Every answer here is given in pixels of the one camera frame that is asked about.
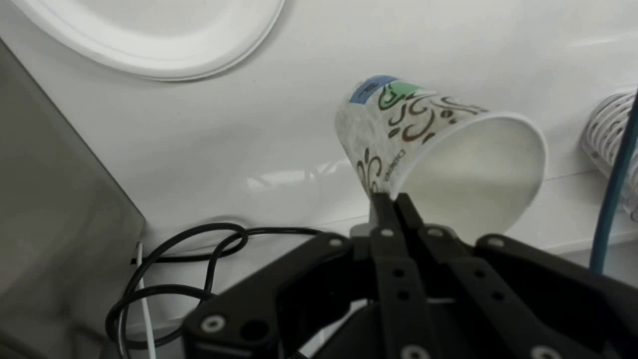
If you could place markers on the patterned paper cup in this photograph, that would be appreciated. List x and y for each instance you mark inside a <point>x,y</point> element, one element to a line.
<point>462,165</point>

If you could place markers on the white paper plate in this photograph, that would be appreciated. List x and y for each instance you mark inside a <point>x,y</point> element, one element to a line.
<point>165,39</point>

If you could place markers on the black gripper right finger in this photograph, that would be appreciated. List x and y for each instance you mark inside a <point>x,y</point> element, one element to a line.
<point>516,301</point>

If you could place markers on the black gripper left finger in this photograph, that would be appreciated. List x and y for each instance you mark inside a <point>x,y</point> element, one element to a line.
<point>275,309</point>

